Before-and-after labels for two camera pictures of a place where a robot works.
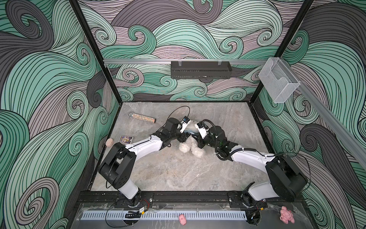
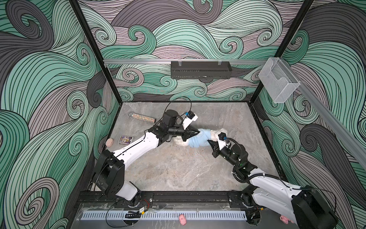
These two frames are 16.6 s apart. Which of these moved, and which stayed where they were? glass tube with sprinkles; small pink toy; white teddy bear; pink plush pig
Moved: white teddy bear
Stayed: pink plush pig; glass tube with sprinkles; small pink toy
